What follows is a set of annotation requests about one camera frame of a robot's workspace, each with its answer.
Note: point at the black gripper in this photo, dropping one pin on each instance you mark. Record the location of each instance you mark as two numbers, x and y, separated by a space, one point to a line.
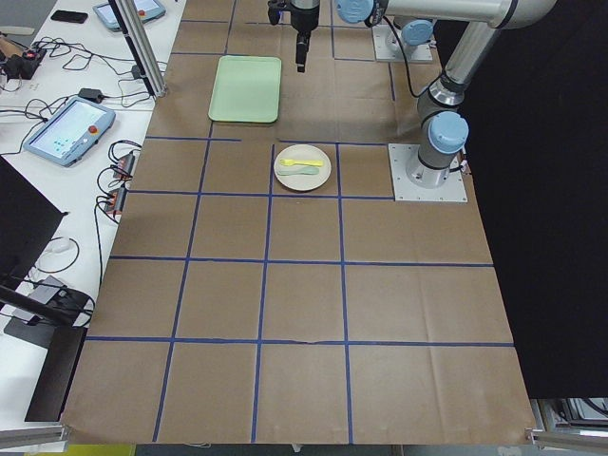
303 19

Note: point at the yellow plastic fork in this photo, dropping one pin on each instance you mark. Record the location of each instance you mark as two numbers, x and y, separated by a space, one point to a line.
292 162

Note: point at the beige round plate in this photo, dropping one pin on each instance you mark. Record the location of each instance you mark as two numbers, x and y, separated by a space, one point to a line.
302 184

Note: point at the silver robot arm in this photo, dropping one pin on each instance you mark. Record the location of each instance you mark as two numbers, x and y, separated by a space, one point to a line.
413 37
444 131

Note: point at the light green plastic tray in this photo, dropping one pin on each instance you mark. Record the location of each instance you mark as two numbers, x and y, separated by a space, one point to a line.
246 90

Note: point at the pale green plastic spoon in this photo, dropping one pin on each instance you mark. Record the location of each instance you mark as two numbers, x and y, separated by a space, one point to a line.
296 171

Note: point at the black power adapter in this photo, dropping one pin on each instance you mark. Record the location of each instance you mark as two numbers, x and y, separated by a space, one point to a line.
91 94

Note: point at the black usb hub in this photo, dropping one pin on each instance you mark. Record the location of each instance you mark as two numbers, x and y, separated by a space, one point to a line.
123 168
115 202

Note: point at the black smartphone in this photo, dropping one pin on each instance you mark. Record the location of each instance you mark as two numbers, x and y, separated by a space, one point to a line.
69 16

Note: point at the near blue teach pendant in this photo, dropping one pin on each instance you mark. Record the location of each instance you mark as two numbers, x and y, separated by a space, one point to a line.
71 131

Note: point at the black monitor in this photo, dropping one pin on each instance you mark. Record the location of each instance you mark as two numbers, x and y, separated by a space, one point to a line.
28 222

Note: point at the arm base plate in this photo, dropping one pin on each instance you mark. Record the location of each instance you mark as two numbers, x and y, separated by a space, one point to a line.
414 182
389 49

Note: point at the aluminium frame post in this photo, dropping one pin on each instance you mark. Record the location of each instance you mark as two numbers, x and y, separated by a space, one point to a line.
136 38

